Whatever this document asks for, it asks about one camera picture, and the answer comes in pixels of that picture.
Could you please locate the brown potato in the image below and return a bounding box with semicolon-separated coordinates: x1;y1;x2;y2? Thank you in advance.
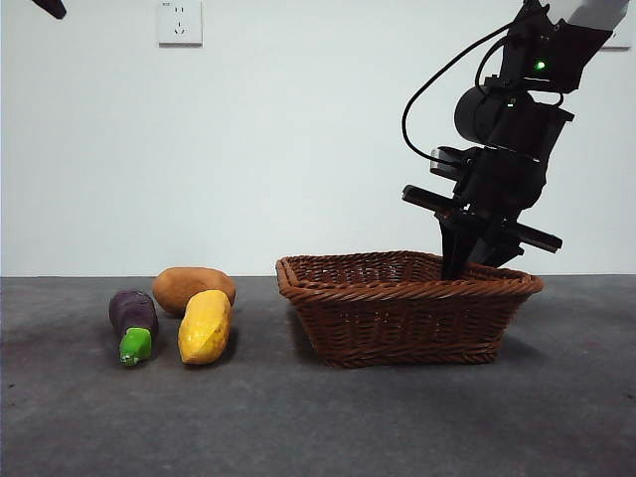
151;266;238;318

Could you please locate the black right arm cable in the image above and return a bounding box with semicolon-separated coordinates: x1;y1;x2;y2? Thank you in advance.
401;19;521;163

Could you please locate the yellow corn cob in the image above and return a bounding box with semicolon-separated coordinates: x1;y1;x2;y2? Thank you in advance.
178;290;235;367

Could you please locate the purple eggplant with green stem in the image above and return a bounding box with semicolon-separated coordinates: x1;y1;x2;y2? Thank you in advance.
108;290;160;369

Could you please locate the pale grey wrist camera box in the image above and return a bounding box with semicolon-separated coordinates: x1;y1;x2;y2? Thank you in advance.
429;147;469;178

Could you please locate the brown wicker basket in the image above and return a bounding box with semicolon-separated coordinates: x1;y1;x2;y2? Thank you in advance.
275;250;545;369

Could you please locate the white wall socket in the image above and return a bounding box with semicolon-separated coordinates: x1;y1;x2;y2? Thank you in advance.
600;27;632;52
158;0;204;49

